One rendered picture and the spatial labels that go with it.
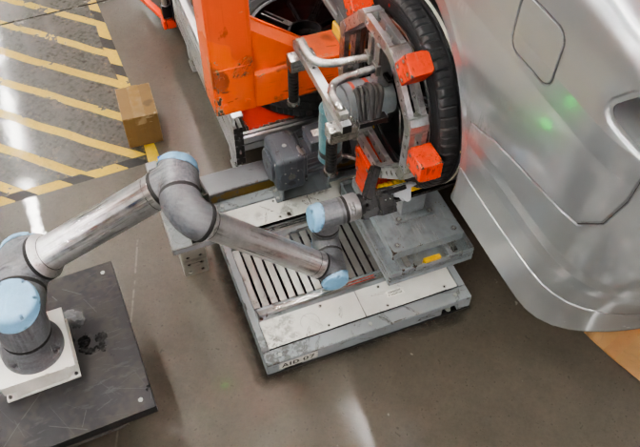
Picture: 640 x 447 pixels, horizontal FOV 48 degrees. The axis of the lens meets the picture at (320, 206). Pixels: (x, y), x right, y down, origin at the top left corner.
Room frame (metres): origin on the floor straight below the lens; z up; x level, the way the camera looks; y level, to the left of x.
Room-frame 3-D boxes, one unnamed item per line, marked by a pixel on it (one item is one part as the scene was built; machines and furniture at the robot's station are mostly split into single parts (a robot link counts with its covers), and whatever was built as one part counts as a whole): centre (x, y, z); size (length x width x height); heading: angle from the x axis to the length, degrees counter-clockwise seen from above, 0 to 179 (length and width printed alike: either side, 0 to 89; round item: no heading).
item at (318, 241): (1.44, -0.02, 0.51); 0.12 x 0.09 x 0.12; 11
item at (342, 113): (1.63, -0.11, 1.03); 0.19 x 0.18 x 0.11; 112
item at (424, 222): (1.83, -0.34, 0.32); 0.40 x 0.30 x 0.28; 22
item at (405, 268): (1.83, -0.34, 0.13); 0.50 x 0.36 x 0.10; 22
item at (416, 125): (1.76, -0.19, 0.85); 0.54 x 0.07 x 0.54; 22
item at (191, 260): (1.68, 0.51, 0.21); 0.10 x 0.10 x 0.42; 22
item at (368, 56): (1.81, -0.03, 1.03); 0.19 x 0.18 x 0.11; 112
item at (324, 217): (1.45, -0.02, 0.62); 0.12 x 0.09 x 0.10; 112
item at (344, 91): (1.74, -0.12, 0.85); 0.21 x 0.14 x 0.14; 112
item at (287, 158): (2.02, 0.02, 0.26); 0.42 x 0.18 x 0.35; 112
